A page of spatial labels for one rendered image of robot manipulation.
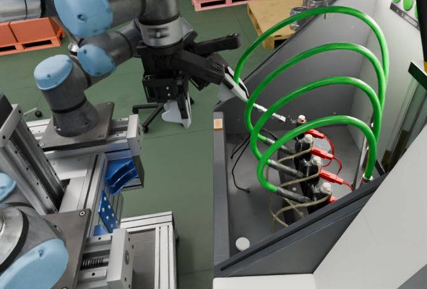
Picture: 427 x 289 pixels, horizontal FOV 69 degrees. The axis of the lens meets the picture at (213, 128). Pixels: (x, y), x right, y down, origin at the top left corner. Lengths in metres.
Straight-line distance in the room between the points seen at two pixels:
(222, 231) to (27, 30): 4.46
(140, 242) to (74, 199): 0.79
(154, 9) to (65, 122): 0.65
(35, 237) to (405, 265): 0.54
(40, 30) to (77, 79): 3.91
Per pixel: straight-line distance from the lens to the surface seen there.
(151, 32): 0.57
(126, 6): 0.51
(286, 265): 0.74
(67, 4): 0.49
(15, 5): 0.58
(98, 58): 0.77
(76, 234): 0.84
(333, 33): 1.14
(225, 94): 0.78
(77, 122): 1.11
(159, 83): 0.61
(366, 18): 0.78
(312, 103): 1.26
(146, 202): 2.20
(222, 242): 0.84
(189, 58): 0.62
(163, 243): 1.72
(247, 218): 1.02
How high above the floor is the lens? 1.67
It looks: 39 degrees down
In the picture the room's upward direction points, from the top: 6 degrees counter-clockwise
